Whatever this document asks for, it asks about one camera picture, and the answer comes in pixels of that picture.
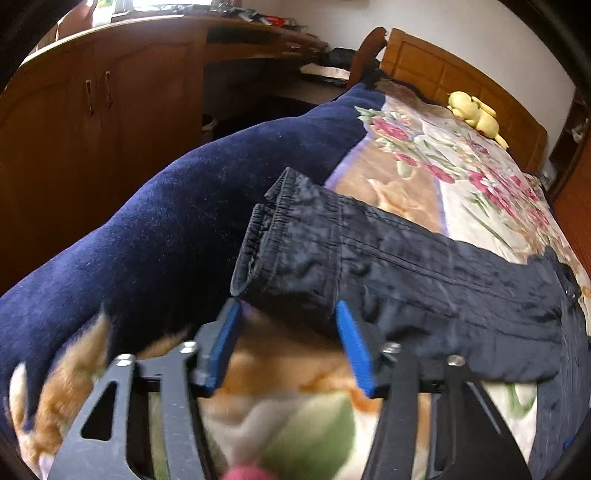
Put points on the wooden louvered wardrobe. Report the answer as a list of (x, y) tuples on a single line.
[(570, 192)]

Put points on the wooden headboard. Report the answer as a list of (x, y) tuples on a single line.
[(437, 73)]

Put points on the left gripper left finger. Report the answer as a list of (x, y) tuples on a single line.
[(110, 437)]

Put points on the wooden desk cabinet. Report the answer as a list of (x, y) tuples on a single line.
[(87, 120)]

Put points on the floral blanket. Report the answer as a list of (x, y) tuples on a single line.
[(289, 406)]

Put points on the black jacket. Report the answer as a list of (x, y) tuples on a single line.
[(307, 248)]

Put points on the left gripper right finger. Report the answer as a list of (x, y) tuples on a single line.
[(469, 438)]

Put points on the yellow plush toy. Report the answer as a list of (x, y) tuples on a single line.
[(476, 114)]

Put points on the wooden chair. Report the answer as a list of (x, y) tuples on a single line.
[(371, 46)]

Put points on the navy blue bed sheet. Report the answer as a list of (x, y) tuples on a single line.
[(162, 263)]

